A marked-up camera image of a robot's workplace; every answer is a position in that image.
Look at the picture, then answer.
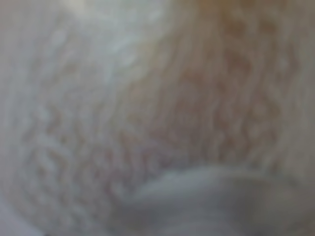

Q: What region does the clear drink bottle pink label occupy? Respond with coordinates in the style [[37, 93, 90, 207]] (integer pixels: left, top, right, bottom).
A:
[[0, 0, 315, 236]]

